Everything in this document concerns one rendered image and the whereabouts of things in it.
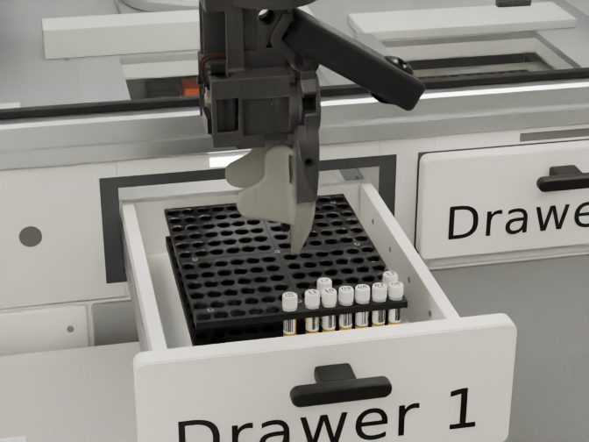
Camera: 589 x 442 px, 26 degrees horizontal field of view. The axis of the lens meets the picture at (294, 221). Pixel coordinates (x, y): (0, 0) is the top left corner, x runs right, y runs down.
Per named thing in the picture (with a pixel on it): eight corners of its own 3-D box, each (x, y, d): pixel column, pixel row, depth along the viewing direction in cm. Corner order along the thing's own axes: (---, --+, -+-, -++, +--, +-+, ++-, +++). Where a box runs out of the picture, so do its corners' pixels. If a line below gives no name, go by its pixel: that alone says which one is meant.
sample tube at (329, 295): (337, 341, 106) (338, 293, 104) (323, 344, 106) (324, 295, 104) (332, 334, 107) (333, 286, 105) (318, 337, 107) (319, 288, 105)
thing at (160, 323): (481, 417, 102) (486, 351, 99) (160, 456, 97) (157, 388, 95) (357, 210, 137) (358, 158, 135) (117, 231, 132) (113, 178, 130)
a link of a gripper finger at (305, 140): (285, 191, 99) (281, 81, 96) (308, 189, 99) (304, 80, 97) (297, 209, 94) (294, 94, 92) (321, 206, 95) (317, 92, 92)
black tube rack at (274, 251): (404, 367, 108) (408, 300, 105) (198, 390, 105) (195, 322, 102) (342, 252, 128) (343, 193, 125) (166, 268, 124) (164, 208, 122)
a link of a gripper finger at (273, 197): (235, 256, 99) (230, 141, 97) (309, 249, 100) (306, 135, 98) (242, 269, 96) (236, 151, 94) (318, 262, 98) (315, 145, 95)
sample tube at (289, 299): (284, 348, 105) (283, 299, 103) (280, 340, 106) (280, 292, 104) (298, 346, 105) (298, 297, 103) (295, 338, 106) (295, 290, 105)
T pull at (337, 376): (393, 398, 93) (393, 381, 92) (292, 409, 91) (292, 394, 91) (379, 372, 96) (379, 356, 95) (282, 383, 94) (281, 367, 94)
